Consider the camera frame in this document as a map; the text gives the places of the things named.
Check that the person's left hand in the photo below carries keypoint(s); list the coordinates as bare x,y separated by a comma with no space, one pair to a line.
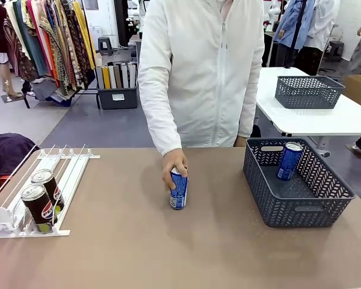
240,142

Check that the person's right hand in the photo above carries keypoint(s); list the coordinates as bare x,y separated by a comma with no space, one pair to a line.
168,164

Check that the blue Pepsi can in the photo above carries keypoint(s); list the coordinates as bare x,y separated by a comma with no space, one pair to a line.
288,164
179,195

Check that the dark grey plastic basket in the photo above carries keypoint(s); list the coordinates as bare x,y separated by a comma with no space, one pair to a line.
307,96
291,216

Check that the black Pepsi can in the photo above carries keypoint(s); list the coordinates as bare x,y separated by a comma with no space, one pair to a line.
48,180
39,207

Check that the person's left forearm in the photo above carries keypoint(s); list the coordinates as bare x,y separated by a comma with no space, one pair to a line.
246,120

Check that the person's right forearm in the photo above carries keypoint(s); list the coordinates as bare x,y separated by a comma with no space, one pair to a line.
165,132

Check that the white can dispenser rack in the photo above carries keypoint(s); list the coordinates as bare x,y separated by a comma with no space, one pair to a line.
63,232

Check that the white side table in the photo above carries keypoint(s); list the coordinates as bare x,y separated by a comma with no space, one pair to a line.
304,120

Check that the person in white jacket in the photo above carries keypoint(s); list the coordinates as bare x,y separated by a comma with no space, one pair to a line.
210,75

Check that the dark grey storage bin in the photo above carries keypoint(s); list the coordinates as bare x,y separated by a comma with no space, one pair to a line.
117,99

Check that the white fabric roll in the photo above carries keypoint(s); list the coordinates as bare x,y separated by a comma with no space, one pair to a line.
112,77
132,75

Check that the light grey fabric roll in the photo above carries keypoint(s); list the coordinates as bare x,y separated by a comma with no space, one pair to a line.
125,76

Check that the brown fabric roll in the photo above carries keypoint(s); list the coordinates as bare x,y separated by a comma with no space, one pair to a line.
118,76

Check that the yellow fabric roll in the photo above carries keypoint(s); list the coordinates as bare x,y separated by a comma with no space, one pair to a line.
107,78

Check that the black garment stand pole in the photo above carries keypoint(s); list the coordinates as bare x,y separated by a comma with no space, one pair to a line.
299,27

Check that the white mannequin bust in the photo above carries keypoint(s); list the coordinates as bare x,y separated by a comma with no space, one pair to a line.
274,12

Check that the dark grey plastic stool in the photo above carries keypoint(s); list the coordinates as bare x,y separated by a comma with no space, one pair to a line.
337,48
105,45

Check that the pile of folded fabrics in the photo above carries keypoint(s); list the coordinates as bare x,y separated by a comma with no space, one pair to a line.
45,88

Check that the white floor appliance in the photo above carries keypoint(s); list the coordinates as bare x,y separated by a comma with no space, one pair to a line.
95,34

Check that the dark floral hanging garment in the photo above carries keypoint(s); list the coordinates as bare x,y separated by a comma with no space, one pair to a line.
75,48

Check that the yellow hanging garment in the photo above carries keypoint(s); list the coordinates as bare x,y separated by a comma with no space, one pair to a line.
84,33

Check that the orange hanging garment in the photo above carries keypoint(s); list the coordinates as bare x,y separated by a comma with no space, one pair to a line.
50,57

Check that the dark purple cloth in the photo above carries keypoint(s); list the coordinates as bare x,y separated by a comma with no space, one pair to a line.
6,153

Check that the teal hanging garment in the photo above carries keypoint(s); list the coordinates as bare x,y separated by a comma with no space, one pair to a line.
33,45

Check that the black clothes rack frame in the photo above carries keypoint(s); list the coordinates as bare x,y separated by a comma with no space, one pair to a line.
97,100

